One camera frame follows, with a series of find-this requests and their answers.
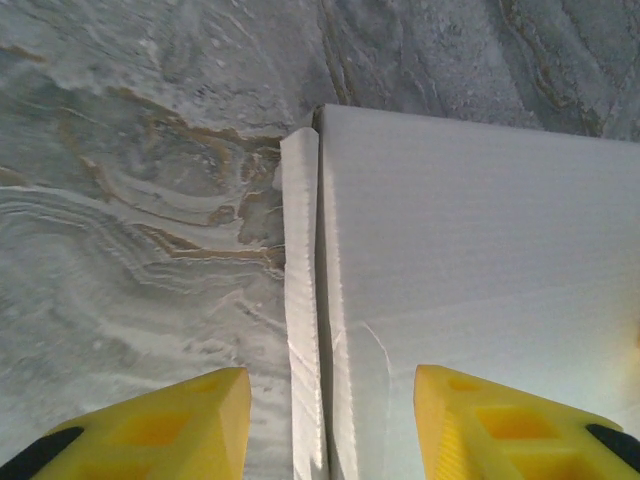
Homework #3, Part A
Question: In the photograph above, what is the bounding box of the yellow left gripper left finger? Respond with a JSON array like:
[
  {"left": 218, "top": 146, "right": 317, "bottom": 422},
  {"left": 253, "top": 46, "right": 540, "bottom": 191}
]
[{"left": 0, "top": 367, "right": 253, "bottom": 480}]

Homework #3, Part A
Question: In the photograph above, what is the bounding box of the white paper box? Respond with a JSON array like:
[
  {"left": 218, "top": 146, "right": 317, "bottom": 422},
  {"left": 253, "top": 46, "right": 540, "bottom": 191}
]
[{"left": 278, "top": 102, "right": 640, "bottom": 480}]

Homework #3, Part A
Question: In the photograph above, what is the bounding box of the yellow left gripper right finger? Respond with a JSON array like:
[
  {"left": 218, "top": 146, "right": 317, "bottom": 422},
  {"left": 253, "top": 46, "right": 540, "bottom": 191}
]
[{"left": 413, "top": 363, "right": 640, "bottom": 480}]

